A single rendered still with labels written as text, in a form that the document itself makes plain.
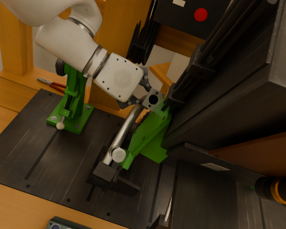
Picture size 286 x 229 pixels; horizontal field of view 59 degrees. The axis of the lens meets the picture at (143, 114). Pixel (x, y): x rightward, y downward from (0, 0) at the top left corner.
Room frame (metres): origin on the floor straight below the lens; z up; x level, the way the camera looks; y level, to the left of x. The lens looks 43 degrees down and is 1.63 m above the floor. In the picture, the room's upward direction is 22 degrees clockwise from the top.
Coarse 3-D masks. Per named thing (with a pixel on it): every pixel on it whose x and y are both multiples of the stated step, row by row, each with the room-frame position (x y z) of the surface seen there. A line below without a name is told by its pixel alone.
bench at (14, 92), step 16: (0, 80) 0.69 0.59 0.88; (16, 80) 0.72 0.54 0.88; (32, 80) 0.76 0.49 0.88; (64, 80) 0.83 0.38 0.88; (0, 96) 0.62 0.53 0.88; (16, 96) 0.64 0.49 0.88; (32, 96) 0.67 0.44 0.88; (0, 112) 0.55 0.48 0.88; (16, 112) 0.57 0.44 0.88; (112, 112) 0.76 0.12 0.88; (128, 112) 0.80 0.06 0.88; (144, 112) 0.83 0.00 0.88; (0, 128) 0.48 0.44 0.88
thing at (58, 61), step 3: (57, 60) 0.63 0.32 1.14; (60, 60) 0.62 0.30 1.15; (57, 63) 0.61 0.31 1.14; (60, 63) 0.61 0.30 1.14; (63, 63) 0.62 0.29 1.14; (57, 66) 0.60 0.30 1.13; (60, 66) 0.60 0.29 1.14; (63, 66) 0.61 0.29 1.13; (57, 69) 0.60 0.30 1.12; (60, 69) 0.60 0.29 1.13; (63, 69) 0.61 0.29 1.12; (57, 72) 0.60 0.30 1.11; (60, 72) 0.60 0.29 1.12; (63, 72) 0.62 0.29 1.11; (60, 75) 0.61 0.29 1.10; (63, 75) 0.62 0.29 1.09
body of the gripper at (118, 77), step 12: (108, 60) 0.52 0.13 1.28; (120, 60) 0.53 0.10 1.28; (108, 72) 0.50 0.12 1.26; (120, 72) 0.52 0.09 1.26; (132, 72) 0.53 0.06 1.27; (96, 84) 0.48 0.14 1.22; (108, 84) 0.49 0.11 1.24; (120, 84) 0.50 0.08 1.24; (132, 84) 0.51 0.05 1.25; (120, 96) 0.48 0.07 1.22
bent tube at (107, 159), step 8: (152, 88) 0.53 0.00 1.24; (144, 96) 0.56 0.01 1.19; (152, 96) 0.56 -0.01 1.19; (160, 96) 0.53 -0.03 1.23; (136, 104) 0.58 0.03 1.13; (144, 104) 0.50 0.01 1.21; (152, 104) 0.54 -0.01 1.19; (136, 112) 0.57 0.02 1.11; (128, 120) 0.55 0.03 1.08; (120, 128) 0.53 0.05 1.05; (128, 128) 0.54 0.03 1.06; (120, 136) 0.51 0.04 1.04; (112, 144) 0.49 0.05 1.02; (120, 144) 0.49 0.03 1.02; (104, 160) 0.44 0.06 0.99; (112, 160) 0.45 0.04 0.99
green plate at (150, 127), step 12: (168, 108) 0.44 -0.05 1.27; (144, 120) 0.52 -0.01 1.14; (156, 120) 0.45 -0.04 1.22; (168, 120) 0.41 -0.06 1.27; (144, 132) 0.45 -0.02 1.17; (156, 132) 0.41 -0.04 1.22; (132, 144) 0.45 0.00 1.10; (144, 144) 0.41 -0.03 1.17; (156, 144) 0.42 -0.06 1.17; (156, 156) 0.42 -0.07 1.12
